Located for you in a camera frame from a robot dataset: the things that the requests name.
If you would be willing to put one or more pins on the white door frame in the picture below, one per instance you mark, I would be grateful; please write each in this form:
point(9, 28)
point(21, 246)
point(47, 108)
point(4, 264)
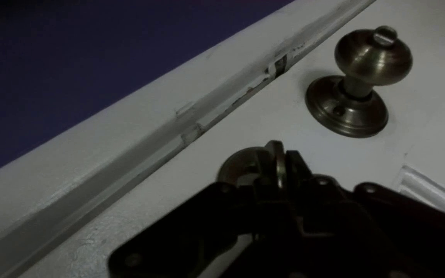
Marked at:
point(67, 204)

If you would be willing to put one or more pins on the white panel door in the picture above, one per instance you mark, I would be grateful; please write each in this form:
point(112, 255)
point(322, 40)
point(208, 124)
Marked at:
point(407, 156)

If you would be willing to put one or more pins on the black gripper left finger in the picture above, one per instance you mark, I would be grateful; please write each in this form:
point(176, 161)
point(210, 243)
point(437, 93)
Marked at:
point(183, 243)

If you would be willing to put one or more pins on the brass deadbolt knob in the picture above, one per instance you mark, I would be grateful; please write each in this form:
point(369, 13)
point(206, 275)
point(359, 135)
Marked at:
point(267, 162)

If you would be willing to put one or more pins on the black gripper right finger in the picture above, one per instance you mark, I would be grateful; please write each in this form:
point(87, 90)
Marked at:
point(384, 233)

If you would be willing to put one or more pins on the lower brass door knob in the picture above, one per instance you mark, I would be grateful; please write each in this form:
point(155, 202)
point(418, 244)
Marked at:
point(350, 104)

